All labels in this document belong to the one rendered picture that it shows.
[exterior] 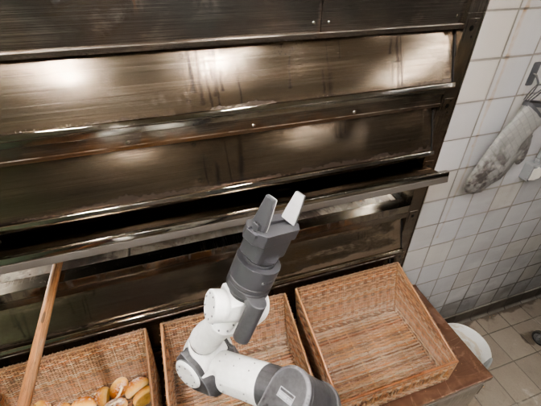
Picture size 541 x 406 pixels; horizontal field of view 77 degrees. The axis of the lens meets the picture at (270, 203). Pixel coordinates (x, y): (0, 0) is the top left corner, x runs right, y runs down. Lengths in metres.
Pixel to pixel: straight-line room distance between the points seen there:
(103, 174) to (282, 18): 0.68
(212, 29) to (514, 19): 1.01
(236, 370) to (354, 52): 0.95
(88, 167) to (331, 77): 0.77
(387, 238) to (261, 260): 1.16
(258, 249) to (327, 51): 0.72
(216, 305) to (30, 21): 0.75
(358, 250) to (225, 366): 0.96
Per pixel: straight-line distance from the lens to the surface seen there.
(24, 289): 1.44
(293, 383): 0.74
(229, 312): 0.68
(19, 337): 1.60
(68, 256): 1.12
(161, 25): 1.00
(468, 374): 1.91
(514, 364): 2.83
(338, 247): 1.58
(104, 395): 1.68
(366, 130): 1.31
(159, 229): 1.06
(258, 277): 0.62
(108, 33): 1.00
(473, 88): 1.52
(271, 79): 1.06
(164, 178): 1.12
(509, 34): 1.55
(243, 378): 0.83
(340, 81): 1.15
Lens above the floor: 2.09
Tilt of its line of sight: 36 degrees down
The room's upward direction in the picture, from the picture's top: straight up
